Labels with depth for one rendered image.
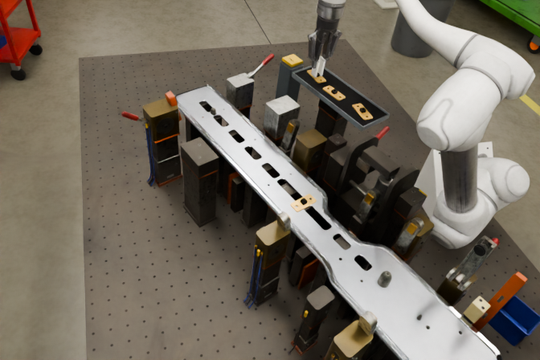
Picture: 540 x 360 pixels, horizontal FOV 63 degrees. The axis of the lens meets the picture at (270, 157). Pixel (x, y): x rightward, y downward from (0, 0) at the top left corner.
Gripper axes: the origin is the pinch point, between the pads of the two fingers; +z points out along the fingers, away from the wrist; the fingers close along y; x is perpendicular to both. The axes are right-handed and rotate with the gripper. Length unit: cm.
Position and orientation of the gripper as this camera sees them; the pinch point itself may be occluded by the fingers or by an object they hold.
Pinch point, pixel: (318, 67)
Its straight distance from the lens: 165.8
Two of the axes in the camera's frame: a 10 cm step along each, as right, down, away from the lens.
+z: -1.0, 7.2, 6.9
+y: -8.8, 2.5, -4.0
